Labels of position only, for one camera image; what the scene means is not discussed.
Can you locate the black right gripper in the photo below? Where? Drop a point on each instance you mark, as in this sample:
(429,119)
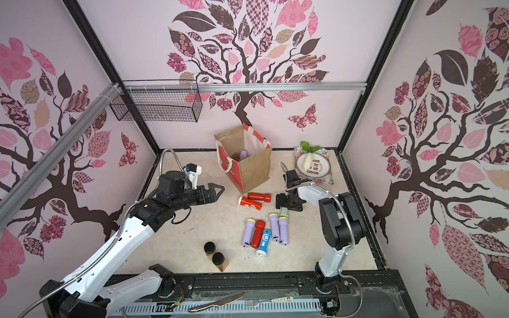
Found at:
(290,197)

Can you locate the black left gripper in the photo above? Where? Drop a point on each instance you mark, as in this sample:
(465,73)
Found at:
(203,192)

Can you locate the green flashlight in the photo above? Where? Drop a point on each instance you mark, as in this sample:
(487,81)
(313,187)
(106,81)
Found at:
(284,212)

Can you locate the red flashlight silver head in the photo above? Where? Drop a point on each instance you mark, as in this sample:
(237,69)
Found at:
(246,202)

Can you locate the purple flashlight yellow head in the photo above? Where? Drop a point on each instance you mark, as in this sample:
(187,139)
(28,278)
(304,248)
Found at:
(244,155)

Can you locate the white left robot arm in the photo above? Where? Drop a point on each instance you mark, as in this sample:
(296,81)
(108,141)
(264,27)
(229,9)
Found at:
(83,293)

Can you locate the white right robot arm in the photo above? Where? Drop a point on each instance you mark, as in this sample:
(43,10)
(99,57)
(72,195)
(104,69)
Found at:
(341,221)

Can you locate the red and brown tote bag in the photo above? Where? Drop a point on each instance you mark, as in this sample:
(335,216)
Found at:
(252,172)

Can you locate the red flashlight top right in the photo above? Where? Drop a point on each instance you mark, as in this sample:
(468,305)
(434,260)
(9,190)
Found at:
(264,197)

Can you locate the red flashlight upright row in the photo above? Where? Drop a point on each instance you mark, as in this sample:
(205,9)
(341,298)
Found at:
(257,236)

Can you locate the floral plate with radish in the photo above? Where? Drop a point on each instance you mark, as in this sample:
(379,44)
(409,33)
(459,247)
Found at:
(313,163)

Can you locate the blue flashlight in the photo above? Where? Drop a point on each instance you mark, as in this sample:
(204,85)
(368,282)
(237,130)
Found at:
(264,243)

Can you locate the black cap jar rear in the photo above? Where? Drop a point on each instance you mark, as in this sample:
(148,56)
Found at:
(210,249)

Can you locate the black cap jar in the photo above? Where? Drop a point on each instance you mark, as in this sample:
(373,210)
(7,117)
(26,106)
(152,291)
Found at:
(220,261)
(210,249)

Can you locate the black cap jar front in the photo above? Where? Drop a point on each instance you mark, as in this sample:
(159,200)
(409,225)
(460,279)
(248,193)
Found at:
(220,261)

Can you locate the silver fork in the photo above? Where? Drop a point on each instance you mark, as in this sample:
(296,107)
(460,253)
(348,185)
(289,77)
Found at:
(253,303)

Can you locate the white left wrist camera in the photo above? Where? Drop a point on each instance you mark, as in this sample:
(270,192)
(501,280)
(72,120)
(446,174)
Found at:
(193,171)

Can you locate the black wire basket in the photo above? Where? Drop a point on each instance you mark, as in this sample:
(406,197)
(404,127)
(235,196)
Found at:
(172,100)

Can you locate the aluminium rail back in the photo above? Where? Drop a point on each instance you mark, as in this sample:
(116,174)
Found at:
(249,87)

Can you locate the aluminium rail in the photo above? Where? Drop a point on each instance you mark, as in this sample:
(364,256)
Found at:
(16,198)
(249,87)

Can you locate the wooden handled knife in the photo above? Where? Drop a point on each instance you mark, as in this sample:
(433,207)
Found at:
(217,304)

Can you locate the aluminium rail left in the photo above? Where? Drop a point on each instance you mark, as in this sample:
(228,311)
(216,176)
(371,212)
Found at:
(16,198)

